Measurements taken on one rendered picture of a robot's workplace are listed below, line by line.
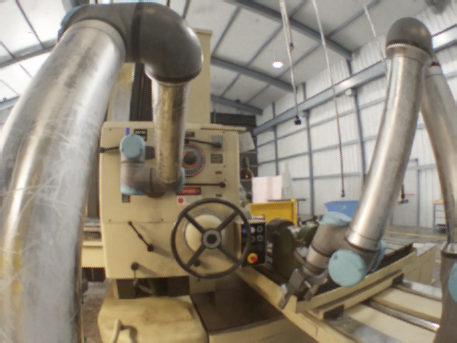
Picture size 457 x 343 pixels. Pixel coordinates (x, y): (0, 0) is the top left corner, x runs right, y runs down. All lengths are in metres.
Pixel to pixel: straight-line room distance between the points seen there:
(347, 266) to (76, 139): 0.52
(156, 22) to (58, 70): 0.19
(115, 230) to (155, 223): 0.21
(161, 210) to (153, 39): 0.96
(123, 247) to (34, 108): 1.10
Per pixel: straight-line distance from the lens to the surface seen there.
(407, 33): 0.57
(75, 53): 0.30
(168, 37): 0.41
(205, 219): 1.15
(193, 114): 2.01
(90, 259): 1.63
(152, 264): 1.29
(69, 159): 0.21
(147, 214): 1.23
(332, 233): 0.69
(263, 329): 1.73
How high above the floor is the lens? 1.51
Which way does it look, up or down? 4 degrees up
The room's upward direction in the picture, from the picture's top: 1 degrees counter-clockwise
